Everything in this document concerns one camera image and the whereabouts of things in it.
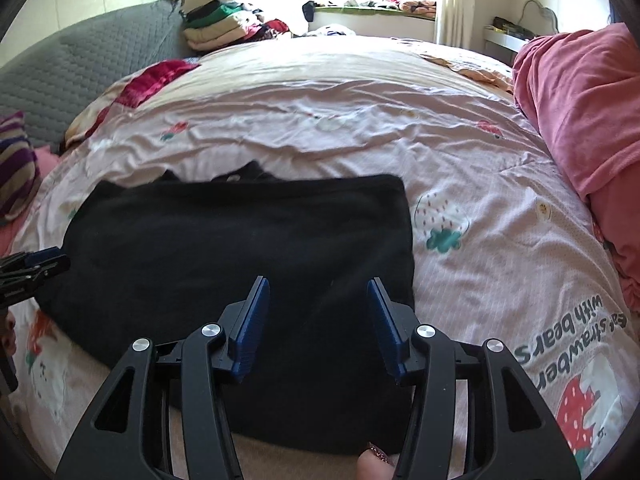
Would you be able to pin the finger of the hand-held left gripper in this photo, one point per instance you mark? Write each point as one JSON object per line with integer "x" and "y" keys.
{"x": 47, "y": 262}

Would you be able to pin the white desk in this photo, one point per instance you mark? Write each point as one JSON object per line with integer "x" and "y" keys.
{"x": 505, "y": 40}

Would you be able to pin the pile of folded clothes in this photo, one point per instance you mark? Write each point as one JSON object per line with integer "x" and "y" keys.
{"x": 225, "y": 27}

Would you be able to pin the pink blanket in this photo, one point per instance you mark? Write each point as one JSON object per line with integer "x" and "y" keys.
{"x": 585, "y": 100}

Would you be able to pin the red cloth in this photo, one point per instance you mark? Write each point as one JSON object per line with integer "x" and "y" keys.
{"x": 155, "y": 77}

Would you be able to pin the cream curtain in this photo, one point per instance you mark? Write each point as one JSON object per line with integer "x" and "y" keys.
{"x": 452, "y": 0}

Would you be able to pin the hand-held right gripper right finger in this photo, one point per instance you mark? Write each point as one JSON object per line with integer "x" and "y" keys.
{"x": 387, "y": 325}

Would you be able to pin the grey quilted headboard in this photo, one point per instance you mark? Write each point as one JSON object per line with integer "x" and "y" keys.
{"x": 75, "y": 55}

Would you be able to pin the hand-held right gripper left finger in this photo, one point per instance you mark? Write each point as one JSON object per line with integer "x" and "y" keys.
{"x": 250, "y": 325}

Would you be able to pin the person's right hand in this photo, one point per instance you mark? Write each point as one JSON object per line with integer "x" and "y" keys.
{"x": 375, "y": 465}

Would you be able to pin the orange patterned cloth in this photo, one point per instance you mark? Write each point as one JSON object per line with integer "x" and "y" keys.
{"x": 475, "y": 72}

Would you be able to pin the purple striped pillow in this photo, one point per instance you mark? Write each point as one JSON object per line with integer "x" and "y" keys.
{"x": 15, "y": 160}

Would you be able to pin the cluttered window sill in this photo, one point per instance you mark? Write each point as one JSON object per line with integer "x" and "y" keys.
{"x": 380, "y": 7}

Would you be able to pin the black t-shirt with orange patches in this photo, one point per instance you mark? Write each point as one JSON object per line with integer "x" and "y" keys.
{"x": 225, "y": 230}

